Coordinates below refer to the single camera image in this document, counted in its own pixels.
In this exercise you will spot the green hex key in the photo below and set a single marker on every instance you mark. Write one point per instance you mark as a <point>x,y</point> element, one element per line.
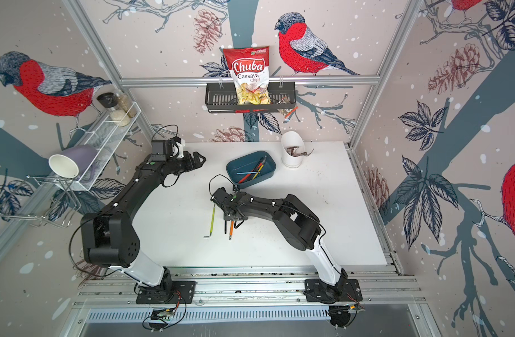
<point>211,229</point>

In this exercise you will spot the teal plastic storage box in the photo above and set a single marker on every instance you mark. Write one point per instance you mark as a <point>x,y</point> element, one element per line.
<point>248,163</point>

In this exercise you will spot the orange hex key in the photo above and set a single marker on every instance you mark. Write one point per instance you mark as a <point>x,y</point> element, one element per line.
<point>231,229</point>

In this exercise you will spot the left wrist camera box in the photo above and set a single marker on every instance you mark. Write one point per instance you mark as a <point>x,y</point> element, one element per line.
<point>166,149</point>

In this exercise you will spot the clear glass shelf jar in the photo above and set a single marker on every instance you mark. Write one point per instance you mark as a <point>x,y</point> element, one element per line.
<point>125,103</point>

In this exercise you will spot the long black hex key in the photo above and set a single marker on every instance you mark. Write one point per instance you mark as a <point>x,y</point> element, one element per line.
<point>264,159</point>

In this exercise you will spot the white wire wall shelf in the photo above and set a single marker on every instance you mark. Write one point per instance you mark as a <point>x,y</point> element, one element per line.
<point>104,137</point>

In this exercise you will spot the Chuba cassava chips bag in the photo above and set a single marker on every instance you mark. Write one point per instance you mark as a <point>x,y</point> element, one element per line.
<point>249,68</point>

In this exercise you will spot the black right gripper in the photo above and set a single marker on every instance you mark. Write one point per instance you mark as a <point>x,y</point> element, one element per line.
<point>224,213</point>

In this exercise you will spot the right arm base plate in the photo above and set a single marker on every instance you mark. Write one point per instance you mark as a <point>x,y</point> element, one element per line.
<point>316,291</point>

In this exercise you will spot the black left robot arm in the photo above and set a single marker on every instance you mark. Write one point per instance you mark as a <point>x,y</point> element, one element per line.
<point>108,236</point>

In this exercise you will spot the black lid shelf jar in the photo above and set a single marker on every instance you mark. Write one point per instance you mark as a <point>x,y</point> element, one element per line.
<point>117,114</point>

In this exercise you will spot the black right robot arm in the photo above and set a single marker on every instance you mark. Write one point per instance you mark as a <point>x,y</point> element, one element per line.
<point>299,226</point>

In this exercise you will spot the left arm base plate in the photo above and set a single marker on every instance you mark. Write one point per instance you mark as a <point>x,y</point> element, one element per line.
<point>181,291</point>

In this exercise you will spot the purple white cup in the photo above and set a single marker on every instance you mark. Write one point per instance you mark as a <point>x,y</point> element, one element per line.
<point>72,162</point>

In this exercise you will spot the blue hex key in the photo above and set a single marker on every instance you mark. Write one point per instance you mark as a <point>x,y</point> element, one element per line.
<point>246,172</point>

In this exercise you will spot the white utensil holder cup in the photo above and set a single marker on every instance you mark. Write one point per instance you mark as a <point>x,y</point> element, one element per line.
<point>293,147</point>

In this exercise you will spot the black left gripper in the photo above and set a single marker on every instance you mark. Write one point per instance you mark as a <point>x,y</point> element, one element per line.
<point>190,164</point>

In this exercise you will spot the black wire wall basket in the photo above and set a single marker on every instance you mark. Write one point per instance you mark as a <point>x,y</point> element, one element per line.
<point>228,98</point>

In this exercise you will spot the wire cup stand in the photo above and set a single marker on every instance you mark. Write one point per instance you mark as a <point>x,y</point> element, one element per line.
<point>39,201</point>

